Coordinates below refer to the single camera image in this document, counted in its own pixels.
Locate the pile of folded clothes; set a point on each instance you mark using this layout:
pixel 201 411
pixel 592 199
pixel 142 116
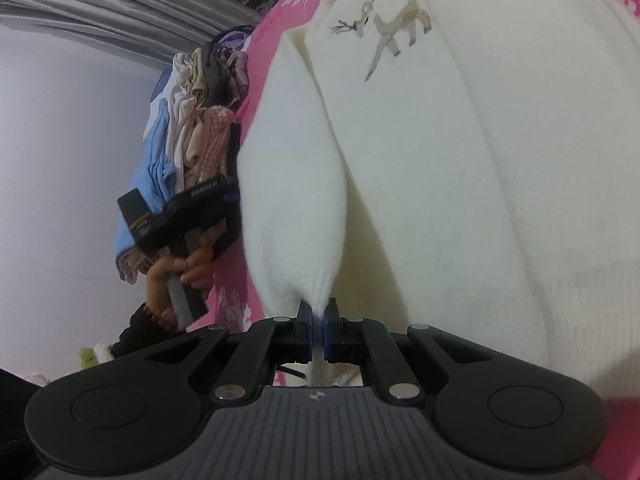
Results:
pixel 190 125

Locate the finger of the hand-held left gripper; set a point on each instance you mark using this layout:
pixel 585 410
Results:
pixel 232 199

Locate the grey curtain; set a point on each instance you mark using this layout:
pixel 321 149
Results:
pixel 100 0

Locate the person's left hand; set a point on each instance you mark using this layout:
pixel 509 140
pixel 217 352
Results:
pixel 195 275

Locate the person's left forearm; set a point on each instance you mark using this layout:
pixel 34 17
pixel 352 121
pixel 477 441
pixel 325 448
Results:
pixel 135 340

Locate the white knit sweater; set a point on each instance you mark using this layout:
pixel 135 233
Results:
pixel 450 160

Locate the pink floral blanket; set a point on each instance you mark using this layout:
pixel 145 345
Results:
pixel 235 270

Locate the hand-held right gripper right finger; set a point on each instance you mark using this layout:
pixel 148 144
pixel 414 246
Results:
pixel 330 335

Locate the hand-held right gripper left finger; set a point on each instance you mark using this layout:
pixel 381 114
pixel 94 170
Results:
pixel 305 332

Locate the green fuzzy cloth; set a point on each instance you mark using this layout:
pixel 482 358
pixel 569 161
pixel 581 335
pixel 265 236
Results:
pixel 95 355

